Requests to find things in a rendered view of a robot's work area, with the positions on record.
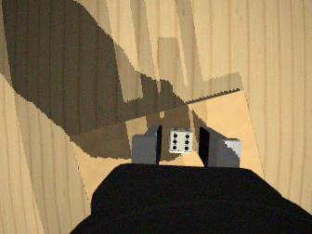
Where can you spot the tan flat mat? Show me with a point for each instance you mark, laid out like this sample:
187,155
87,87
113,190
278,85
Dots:
98,151

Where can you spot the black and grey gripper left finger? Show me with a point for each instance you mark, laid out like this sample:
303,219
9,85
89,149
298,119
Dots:
147,148

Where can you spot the white die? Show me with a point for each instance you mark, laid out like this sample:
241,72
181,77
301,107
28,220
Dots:
180,140

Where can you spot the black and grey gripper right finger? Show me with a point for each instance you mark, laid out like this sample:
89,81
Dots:
217,150

